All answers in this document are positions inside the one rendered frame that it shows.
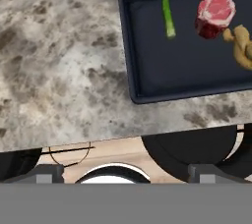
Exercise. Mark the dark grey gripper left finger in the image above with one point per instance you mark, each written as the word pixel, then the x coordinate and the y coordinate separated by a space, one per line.
pixel 49 173

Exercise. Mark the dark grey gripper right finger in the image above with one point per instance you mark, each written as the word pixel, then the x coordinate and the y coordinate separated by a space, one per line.
pixel 201 173

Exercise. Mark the dark navy rectangular tray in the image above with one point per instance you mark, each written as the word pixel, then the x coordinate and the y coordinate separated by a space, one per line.
pixel 183 67

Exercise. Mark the yellow-brown ginger root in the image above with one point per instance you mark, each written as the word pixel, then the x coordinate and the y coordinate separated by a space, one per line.
pixel 242 46

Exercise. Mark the raw red steak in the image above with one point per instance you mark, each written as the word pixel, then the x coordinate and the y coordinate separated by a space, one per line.
pixel 215 13

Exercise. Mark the green asparagus spear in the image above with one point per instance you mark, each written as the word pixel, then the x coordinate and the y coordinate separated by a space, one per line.
pixel 167 11

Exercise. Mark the large black round disc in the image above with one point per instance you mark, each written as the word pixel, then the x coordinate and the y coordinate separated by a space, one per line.
pixel 187 146

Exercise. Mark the white and black round disc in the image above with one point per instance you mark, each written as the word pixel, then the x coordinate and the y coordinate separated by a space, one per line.
pixel 113 173

